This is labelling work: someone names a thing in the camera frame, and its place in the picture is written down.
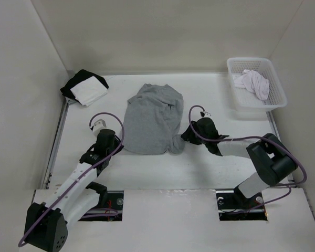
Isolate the light pink tank top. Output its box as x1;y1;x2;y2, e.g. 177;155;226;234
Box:
234;69;269;101

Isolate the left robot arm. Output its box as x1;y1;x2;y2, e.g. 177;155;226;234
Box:
18;129;123;251

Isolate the folded black tank top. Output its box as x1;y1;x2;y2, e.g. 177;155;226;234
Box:
60;69;109;101

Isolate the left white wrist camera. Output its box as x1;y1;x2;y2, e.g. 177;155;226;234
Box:
90;119;107;137

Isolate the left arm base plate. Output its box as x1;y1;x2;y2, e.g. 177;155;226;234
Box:
88;191;124;214

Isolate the metal table rail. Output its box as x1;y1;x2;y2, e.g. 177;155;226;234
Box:
40;98;69;190
267;111;297;187

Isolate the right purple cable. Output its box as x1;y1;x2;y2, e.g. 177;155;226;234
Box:
188;104;307;211

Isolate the white plastic basket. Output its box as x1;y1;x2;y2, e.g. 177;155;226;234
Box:
226;57;287;112

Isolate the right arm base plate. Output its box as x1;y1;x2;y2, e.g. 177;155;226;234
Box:
216;191;264;212

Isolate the right metal table rail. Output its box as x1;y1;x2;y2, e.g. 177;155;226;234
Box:
267;111;297;187

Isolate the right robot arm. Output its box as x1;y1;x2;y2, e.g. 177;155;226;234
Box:
181;117;298;208

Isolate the grey tank top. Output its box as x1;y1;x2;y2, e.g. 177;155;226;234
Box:
123;83;185;155

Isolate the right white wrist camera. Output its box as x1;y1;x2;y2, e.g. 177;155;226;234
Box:
200;111;212;118

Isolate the folded white tank top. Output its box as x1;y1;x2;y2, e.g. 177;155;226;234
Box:
70;76;108;107

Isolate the left metal table rail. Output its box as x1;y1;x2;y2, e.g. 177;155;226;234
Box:
40;98;69;190

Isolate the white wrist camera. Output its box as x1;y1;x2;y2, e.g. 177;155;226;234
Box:
200;111;212;118
90;119;107;137

